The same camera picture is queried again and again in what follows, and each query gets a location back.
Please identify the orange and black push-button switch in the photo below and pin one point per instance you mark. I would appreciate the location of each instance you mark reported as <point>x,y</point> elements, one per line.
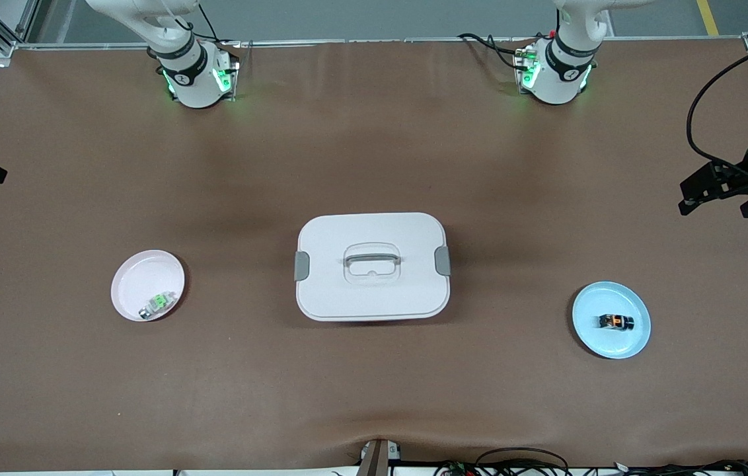
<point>615,322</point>

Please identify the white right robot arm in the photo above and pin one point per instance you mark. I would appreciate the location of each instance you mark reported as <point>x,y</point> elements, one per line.
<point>192,79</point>

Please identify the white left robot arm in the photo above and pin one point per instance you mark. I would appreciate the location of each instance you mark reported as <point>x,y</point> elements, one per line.
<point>562,73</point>

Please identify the white lidded storage box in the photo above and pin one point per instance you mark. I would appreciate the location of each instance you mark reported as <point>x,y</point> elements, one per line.
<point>374,297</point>

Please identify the light blue round plate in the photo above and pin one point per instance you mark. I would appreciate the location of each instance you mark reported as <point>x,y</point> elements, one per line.
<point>595,297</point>

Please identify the pink round plate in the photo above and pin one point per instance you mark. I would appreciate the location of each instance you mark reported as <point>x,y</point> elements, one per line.
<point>143,277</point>

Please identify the green and white push-button switch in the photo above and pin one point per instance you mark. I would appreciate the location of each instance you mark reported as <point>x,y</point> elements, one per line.
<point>161,301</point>

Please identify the aluminium table edge rail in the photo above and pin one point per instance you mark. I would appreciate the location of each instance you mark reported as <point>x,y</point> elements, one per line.
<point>380,40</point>

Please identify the brown metal bracket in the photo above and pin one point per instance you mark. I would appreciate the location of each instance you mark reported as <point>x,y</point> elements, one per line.
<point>374,459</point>

